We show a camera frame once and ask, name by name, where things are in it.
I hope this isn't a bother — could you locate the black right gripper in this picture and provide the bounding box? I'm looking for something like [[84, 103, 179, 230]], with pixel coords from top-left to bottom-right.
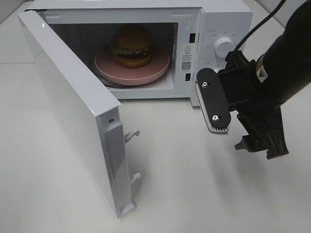
[[195, 50, 289, 159]]

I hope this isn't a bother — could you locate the burger with lettuce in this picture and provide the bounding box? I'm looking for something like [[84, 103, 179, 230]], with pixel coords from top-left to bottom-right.
[[110, 24, 153, 68]]

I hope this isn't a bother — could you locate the pink plate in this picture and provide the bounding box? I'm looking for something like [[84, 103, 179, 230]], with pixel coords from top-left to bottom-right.
[[93, 45, 171, 85]]

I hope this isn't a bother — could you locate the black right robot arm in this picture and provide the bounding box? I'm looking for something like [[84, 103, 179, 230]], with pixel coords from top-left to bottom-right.
[[195, 1, 311, 159]]

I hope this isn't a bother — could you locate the upper white microwave knob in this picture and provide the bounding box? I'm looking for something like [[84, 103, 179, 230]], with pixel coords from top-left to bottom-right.
[[214, 36, 235, 58]]

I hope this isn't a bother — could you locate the white microwave oven body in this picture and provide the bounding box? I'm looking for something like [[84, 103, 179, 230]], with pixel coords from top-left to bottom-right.
[[25, 0, 253, 106]]

